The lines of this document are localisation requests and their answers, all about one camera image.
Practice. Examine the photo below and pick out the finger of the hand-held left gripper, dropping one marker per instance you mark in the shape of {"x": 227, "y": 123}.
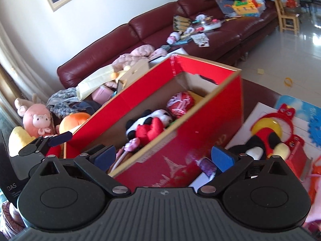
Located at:
{"x": 61, "y": 138}

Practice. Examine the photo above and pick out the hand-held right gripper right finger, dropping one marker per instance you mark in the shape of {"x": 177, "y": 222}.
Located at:
{"x": 222, "y": 158}

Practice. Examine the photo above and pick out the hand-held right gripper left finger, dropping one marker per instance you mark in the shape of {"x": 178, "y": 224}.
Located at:
{"x": 105, "y": 157}

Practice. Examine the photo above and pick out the purple glitter tube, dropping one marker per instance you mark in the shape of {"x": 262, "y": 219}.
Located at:
{"x": 207, "y": 167}

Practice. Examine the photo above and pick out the red cardboard box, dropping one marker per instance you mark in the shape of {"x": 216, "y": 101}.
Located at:
{"x": 150, "y": 80}

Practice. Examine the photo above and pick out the orange round plush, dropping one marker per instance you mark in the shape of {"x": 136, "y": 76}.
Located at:
{"x": 72, "y": 121}

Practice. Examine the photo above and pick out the pink cat paw toy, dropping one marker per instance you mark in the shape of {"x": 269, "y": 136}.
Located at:
{"x": 131, "y": 144}

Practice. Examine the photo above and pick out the dark blue jeans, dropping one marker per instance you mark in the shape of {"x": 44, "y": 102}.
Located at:
{"x": 82, "y": 108}

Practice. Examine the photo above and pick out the yellow plush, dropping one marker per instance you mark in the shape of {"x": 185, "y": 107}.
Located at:
{"x": 18, "y": 138}

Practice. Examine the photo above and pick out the grey patterned scarf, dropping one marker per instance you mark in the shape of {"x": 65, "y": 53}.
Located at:
{"x": 62, "y": 98}

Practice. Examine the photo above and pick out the black mouse plush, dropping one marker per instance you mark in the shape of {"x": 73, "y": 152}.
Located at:
{"x": 269, "y": 140}

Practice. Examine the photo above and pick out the red heart plush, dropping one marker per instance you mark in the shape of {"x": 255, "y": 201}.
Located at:
{"x": 150, "y": 130}

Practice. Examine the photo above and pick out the pink case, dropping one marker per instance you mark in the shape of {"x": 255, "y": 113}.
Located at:
{"x": 100, "y": 93}

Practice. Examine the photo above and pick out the panda plush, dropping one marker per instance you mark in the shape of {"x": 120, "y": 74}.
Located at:
{"x": 161, "y": 115}

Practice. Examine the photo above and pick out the red figure headband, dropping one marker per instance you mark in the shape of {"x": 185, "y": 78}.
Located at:
{"x": 286, "y": 110}

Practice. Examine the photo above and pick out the small open brown carton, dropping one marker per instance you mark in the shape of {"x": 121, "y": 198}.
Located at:
{"x": 135, "y": 72}

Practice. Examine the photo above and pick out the yellow paper note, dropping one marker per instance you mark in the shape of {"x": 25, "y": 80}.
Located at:
{"x": 260, "y": 71}

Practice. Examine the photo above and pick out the blue gear toy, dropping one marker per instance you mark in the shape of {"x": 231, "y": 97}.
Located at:
{"x": 315, "y": 130}

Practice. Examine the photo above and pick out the pink fluffy jacket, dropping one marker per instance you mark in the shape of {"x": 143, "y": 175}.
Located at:
{"x": 135, "y": 57}

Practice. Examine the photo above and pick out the printed booklets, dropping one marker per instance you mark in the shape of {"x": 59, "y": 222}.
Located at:
{"x": 200, "y": 40}

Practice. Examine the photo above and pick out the small pink doll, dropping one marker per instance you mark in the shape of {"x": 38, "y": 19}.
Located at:
{"x": 174, "y": 37}

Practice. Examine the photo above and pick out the white toy tube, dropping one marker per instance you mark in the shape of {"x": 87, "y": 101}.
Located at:
{"x": 212, "y": 25}

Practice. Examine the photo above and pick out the dark red leather sofa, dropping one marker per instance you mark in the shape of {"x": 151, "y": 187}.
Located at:
{"x": 150, "y": 30}

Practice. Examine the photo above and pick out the pack of beige sticks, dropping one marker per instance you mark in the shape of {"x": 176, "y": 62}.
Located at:
{"x": 181, "y": 22}

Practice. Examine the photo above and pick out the clear plastic box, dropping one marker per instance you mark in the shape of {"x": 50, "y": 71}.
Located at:
{"x": 224, "y": 6}

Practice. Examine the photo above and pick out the yellow plastic toy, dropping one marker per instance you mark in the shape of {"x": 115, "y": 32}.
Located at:
{"x": 244, "y": 7}

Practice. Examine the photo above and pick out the wooden chair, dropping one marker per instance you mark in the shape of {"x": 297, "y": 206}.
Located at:
{"x": 288, "y": 20}

